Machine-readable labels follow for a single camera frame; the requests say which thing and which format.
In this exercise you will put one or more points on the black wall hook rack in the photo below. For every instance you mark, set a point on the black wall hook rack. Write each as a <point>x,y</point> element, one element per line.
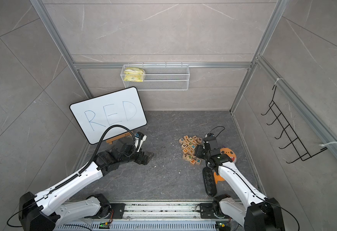
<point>288,131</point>

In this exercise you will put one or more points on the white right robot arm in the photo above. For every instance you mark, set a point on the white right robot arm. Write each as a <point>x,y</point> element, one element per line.
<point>255,211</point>

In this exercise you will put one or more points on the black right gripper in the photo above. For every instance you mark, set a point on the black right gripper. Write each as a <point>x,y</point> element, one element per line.
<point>198,148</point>

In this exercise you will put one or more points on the pile of wooden letter blocks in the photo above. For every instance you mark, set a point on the pile of wooden letter blocks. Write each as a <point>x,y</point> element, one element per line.
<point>188,145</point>

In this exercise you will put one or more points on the orange shark plush toy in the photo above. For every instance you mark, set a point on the orange shark plush toy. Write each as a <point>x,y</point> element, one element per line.
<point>231,155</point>

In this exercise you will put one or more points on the wooden whiteboard stand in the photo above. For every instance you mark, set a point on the wooden whiteboard stand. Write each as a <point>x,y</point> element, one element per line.
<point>111,140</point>

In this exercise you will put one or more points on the yellow packet in basket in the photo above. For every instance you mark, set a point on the yellow packet in basket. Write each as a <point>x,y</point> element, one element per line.
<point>134,75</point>

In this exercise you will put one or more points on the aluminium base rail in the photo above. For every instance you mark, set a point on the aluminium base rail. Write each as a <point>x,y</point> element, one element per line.
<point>167,216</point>

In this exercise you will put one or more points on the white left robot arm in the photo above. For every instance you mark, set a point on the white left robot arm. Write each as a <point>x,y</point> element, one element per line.
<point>48,209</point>

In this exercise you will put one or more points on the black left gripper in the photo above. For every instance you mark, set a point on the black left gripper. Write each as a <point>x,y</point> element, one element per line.
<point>140,160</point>

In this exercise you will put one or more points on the whiteboard with RED written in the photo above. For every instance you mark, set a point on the whiteboard with RED written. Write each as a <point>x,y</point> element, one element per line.
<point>122,107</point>

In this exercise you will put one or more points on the white wire mesh basket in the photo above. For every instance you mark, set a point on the white wire mesh basket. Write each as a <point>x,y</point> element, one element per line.
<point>160,77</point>

